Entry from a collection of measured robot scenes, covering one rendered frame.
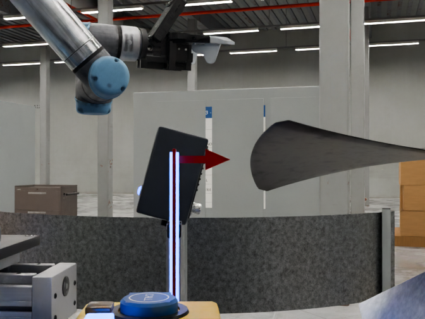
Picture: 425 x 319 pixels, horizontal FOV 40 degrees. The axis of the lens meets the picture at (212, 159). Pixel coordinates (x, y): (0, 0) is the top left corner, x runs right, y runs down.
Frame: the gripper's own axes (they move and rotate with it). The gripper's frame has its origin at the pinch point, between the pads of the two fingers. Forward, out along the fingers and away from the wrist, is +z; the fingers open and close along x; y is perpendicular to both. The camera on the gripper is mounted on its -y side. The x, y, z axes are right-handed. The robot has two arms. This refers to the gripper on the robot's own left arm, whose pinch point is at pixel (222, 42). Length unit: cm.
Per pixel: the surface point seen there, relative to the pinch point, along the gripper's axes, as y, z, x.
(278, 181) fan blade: 23, -16, 61
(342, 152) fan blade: 17, -15, 72
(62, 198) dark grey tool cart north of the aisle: 152, 45, -591
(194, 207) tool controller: 36.6, -9.0, 10.9
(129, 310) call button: 26, -43, 90
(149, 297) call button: 26, -41, 89
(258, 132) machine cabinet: 58, 250, -480
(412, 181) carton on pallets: 126, 517, -523
